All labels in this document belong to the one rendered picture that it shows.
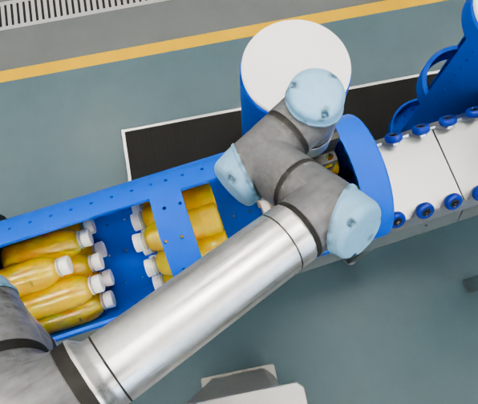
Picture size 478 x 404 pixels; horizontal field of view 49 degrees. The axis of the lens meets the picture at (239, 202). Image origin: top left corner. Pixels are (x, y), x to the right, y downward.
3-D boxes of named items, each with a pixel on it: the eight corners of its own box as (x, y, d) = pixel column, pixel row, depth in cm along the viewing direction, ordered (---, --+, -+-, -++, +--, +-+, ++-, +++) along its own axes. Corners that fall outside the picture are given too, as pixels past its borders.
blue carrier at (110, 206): (373, 241, 130) (410, 224, 102) (28, 353, 124) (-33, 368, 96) (334, 136, 135) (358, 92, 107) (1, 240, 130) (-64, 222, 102)
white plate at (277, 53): (218, 60, 132) (219, 62, 134) (289, 139, 127) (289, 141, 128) (301, -1, 137) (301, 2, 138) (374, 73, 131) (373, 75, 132)
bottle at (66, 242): (-5, 247, 110) (74, 223, 111) (9, 247, 117) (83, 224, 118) (4, 278, 110) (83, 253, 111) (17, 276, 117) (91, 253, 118)
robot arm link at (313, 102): (269, 94, 65) (316, 50, 66) (265, 127, 75) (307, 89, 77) (314, 136, 63) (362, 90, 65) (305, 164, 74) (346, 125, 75)
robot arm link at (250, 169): (254, 199, 60) (320, 136, 62) (200, 155, 67) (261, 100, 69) (273, 232, 66) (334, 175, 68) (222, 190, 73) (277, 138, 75)
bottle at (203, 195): (211, 186, 112) (133, 210, 111) (220, 215, 114) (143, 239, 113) (208, 179, 119) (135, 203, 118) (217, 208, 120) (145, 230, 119)
